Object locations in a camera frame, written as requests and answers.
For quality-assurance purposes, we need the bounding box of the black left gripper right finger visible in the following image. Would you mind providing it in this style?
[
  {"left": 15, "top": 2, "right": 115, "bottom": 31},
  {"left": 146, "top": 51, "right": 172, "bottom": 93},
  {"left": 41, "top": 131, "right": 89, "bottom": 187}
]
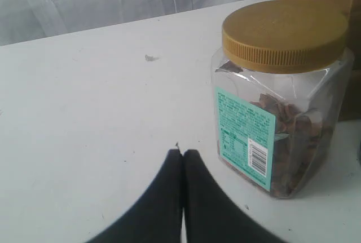
[{"left": 183, "top": 149, "right": 278, "bottom": 242}]

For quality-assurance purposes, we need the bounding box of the clear jar with gold lid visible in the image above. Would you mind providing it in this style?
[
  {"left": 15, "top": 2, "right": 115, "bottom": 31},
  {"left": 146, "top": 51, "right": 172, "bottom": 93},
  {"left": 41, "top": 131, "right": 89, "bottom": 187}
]
[{"left": 211, "top": 0, "right": 354, "bottom": 198}]

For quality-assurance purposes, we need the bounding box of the small paper scrap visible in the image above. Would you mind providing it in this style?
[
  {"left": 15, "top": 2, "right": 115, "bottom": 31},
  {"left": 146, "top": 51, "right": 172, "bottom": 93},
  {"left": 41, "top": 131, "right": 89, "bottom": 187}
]
[{"left": 144, "top": 54, "right": 159, "bottom": 61}]

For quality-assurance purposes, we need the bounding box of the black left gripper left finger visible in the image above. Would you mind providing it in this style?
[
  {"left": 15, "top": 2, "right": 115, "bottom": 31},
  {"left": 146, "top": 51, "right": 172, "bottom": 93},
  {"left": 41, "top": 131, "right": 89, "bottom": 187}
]
[{"left": 90, "top": 149, "right": 183, "bottom": 242}]

